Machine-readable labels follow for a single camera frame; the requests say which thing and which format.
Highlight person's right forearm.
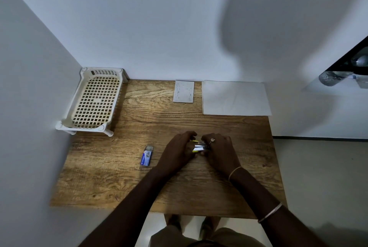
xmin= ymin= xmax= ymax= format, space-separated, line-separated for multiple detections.
xmin=230 ymin=167 xmax=329 ymax=247

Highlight small white paper card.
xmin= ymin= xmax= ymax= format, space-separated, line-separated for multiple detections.
xmin=173 ymin=80 xmax=195 ymax=103

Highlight silver bangle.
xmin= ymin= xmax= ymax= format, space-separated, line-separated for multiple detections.
xmin=258 ymin=202 xmax=283 ymax=224

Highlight black shelf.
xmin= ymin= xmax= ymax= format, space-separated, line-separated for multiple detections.
xmin=325 ymin=36 xmax=368 ymax=76

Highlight stack of white paper sheets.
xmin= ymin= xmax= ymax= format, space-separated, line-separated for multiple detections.
xmin=201 ymin=80 xmax=272 ymax=116

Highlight person's left forearm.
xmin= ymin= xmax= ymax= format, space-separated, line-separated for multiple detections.
xmin=78 ymin=166 xmax=176 ymax=247

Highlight yellow stapler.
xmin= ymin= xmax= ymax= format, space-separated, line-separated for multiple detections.
xmin=191 ymin=139 xmax=209 ymax=153

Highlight gold thread bracelet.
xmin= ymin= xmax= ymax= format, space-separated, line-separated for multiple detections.
xmin=228 ymin=166 xmax=243 ymax=183

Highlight white plastic basket tray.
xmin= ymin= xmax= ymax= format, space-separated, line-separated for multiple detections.
xmin=55 ymin=67 xmax=129 ymax=137

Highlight person's right hand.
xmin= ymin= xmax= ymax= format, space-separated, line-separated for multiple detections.
xmin=200 ymin=133 xmax=242 ymax=178

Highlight person's legs in khaki trousers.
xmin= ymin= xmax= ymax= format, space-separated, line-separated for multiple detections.
xmin=150 ymin=215 xmax=266 ymax=247

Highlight blue staples box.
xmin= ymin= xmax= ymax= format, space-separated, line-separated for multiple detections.
xmin=140 ymin=145 xmax=154 ymax=167

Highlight person's left hand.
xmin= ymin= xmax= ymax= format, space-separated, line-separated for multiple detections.
xmin=157 ymin=131 xmax=199 ymax=174

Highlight clear plastic bottle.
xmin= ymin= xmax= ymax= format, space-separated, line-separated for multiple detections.
xmin=319 ymin=71 xmax=355 ymax=87

